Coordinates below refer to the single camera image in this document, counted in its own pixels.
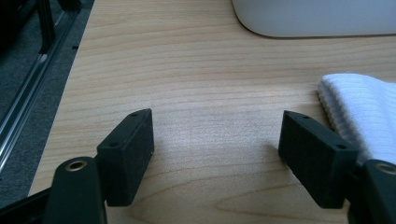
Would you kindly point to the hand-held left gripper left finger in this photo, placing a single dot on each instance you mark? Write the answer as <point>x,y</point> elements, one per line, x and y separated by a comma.
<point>127,155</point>

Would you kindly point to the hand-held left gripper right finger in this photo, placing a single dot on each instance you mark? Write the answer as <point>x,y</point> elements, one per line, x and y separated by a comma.
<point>314,155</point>

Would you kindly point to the white ribbed cloth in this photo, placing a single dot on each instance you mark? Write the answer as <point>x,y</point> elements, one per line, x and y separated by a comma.
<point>367,109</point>

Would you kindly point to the white compartment box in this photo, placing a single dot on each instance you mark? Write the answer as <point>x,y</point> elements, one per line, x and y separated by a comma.
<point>311,15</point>

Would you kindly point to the black metal stand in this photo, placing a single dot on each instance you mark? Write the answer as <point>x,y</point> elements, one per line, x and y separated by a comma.
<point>46,25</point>

